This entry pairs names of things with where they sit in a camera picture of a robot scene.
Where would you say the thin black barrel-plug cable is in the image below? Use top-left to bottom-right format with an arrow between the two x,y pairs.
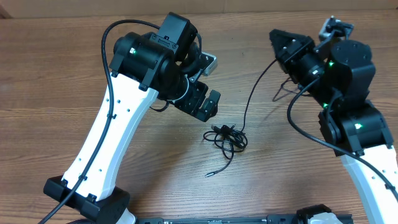
203,77 -> 312,178

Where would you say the black USB cable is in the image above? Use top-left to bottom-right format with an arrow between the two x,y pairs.
211,58 -> 278,149

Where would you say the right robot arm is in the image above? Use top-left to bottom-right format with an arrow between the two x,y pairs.
269,29 -> 397,223

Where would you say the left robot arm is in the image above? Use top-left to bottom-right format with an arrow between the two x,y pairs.
44,12 -> 221,223

